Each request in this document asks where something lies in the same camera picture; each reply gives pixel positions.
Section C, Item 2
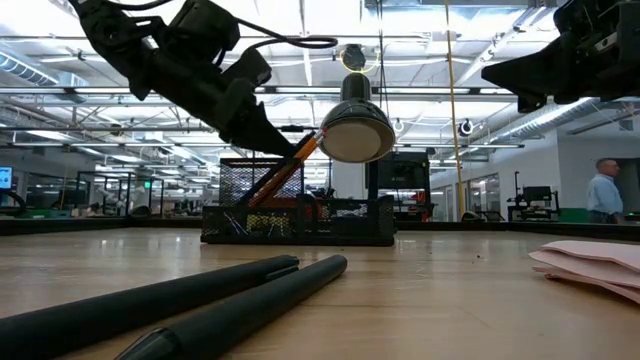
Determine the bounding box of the yellow hanging cable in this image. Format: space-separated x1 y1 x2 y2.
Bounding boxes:
443 0 466 222

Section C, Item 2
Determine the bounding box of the black hanging cable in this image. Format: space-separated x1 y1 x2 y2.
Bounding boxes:
375 0 389 124

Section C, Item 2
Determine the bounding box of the black table frame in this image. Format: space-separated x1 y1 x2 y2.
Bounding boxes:
0 213 640 242

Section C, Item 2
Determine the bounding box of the black standing desk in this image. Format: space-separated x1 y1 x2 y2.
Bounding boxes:
506 171 562 223

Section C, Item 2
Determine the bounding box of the black desk lamp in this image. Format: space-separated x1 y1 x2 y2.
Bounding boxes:
318 73 397 204

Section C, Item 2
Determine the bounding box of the black binder clip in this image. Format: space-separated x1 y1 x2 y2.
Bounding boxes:
221 211 246 237

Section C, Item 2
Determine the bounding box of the black mesh desk organizer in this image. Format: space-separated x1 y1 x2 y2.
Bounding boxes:
200 157 397 248

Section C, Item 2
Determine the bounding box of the person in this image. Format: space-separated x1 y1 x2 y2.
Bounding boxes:
586 157 625 225

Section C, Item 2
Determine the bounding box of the dark computer monitor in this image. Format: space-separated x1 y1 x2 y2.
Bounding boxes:
522 185 553 204

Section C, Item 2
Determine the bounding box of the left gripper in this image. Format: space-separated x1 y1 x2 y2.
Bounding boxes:
130 46 299 158

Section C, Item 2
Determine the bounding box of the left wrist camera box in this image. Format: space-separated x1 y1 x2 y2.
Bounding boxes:
167 0 242 65

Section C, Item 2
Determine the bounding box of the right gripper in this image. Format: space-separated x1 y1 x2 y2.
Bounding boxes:
481 0 640 114

